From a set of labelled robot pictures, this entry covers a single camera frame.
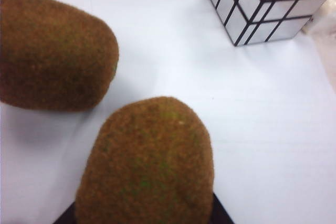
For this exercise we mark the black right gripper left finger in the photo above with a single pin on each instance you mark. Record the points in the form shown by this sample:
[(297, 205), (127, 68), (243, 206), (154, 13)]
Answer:
[(67, 216)]

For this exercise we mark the white paper sheet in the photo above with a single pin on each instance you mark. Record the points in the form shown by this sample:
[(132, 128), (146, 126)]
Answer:
[(236, 116)]

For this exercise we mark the fuzzy brown kiwi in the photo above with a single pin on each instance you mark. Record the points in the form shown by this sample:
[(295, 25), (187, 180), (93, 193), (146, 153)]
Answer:
[(52, 53), (147, 166)]

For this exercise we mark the silver mirror cube puzzle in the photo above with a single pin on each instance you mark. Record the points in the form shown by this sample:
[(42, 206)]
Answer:
[(265, 9)]

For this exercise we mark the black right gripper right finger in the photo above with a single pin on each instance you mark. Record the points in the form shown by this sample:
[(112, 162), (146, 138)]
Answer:
[(220, 212)]

